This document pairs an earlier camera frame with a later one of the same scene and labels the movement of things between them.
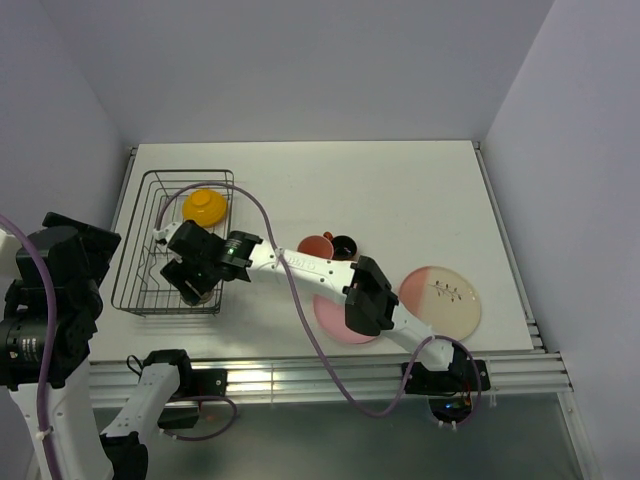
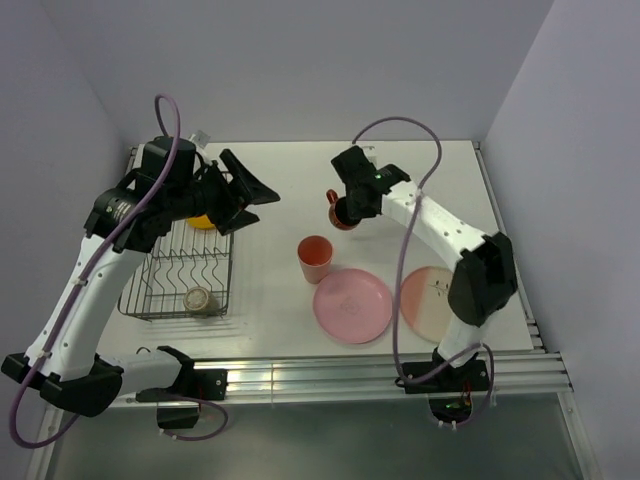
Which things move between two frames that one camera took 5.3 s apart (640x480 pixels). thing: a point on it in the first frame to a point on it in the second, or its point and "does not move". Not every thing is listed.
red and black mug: [343, 247] to [342, 214]
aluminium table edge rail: [314, 380] does not move
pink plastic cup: [316, 245] does not move
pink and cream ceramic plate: [441, 299] does not move
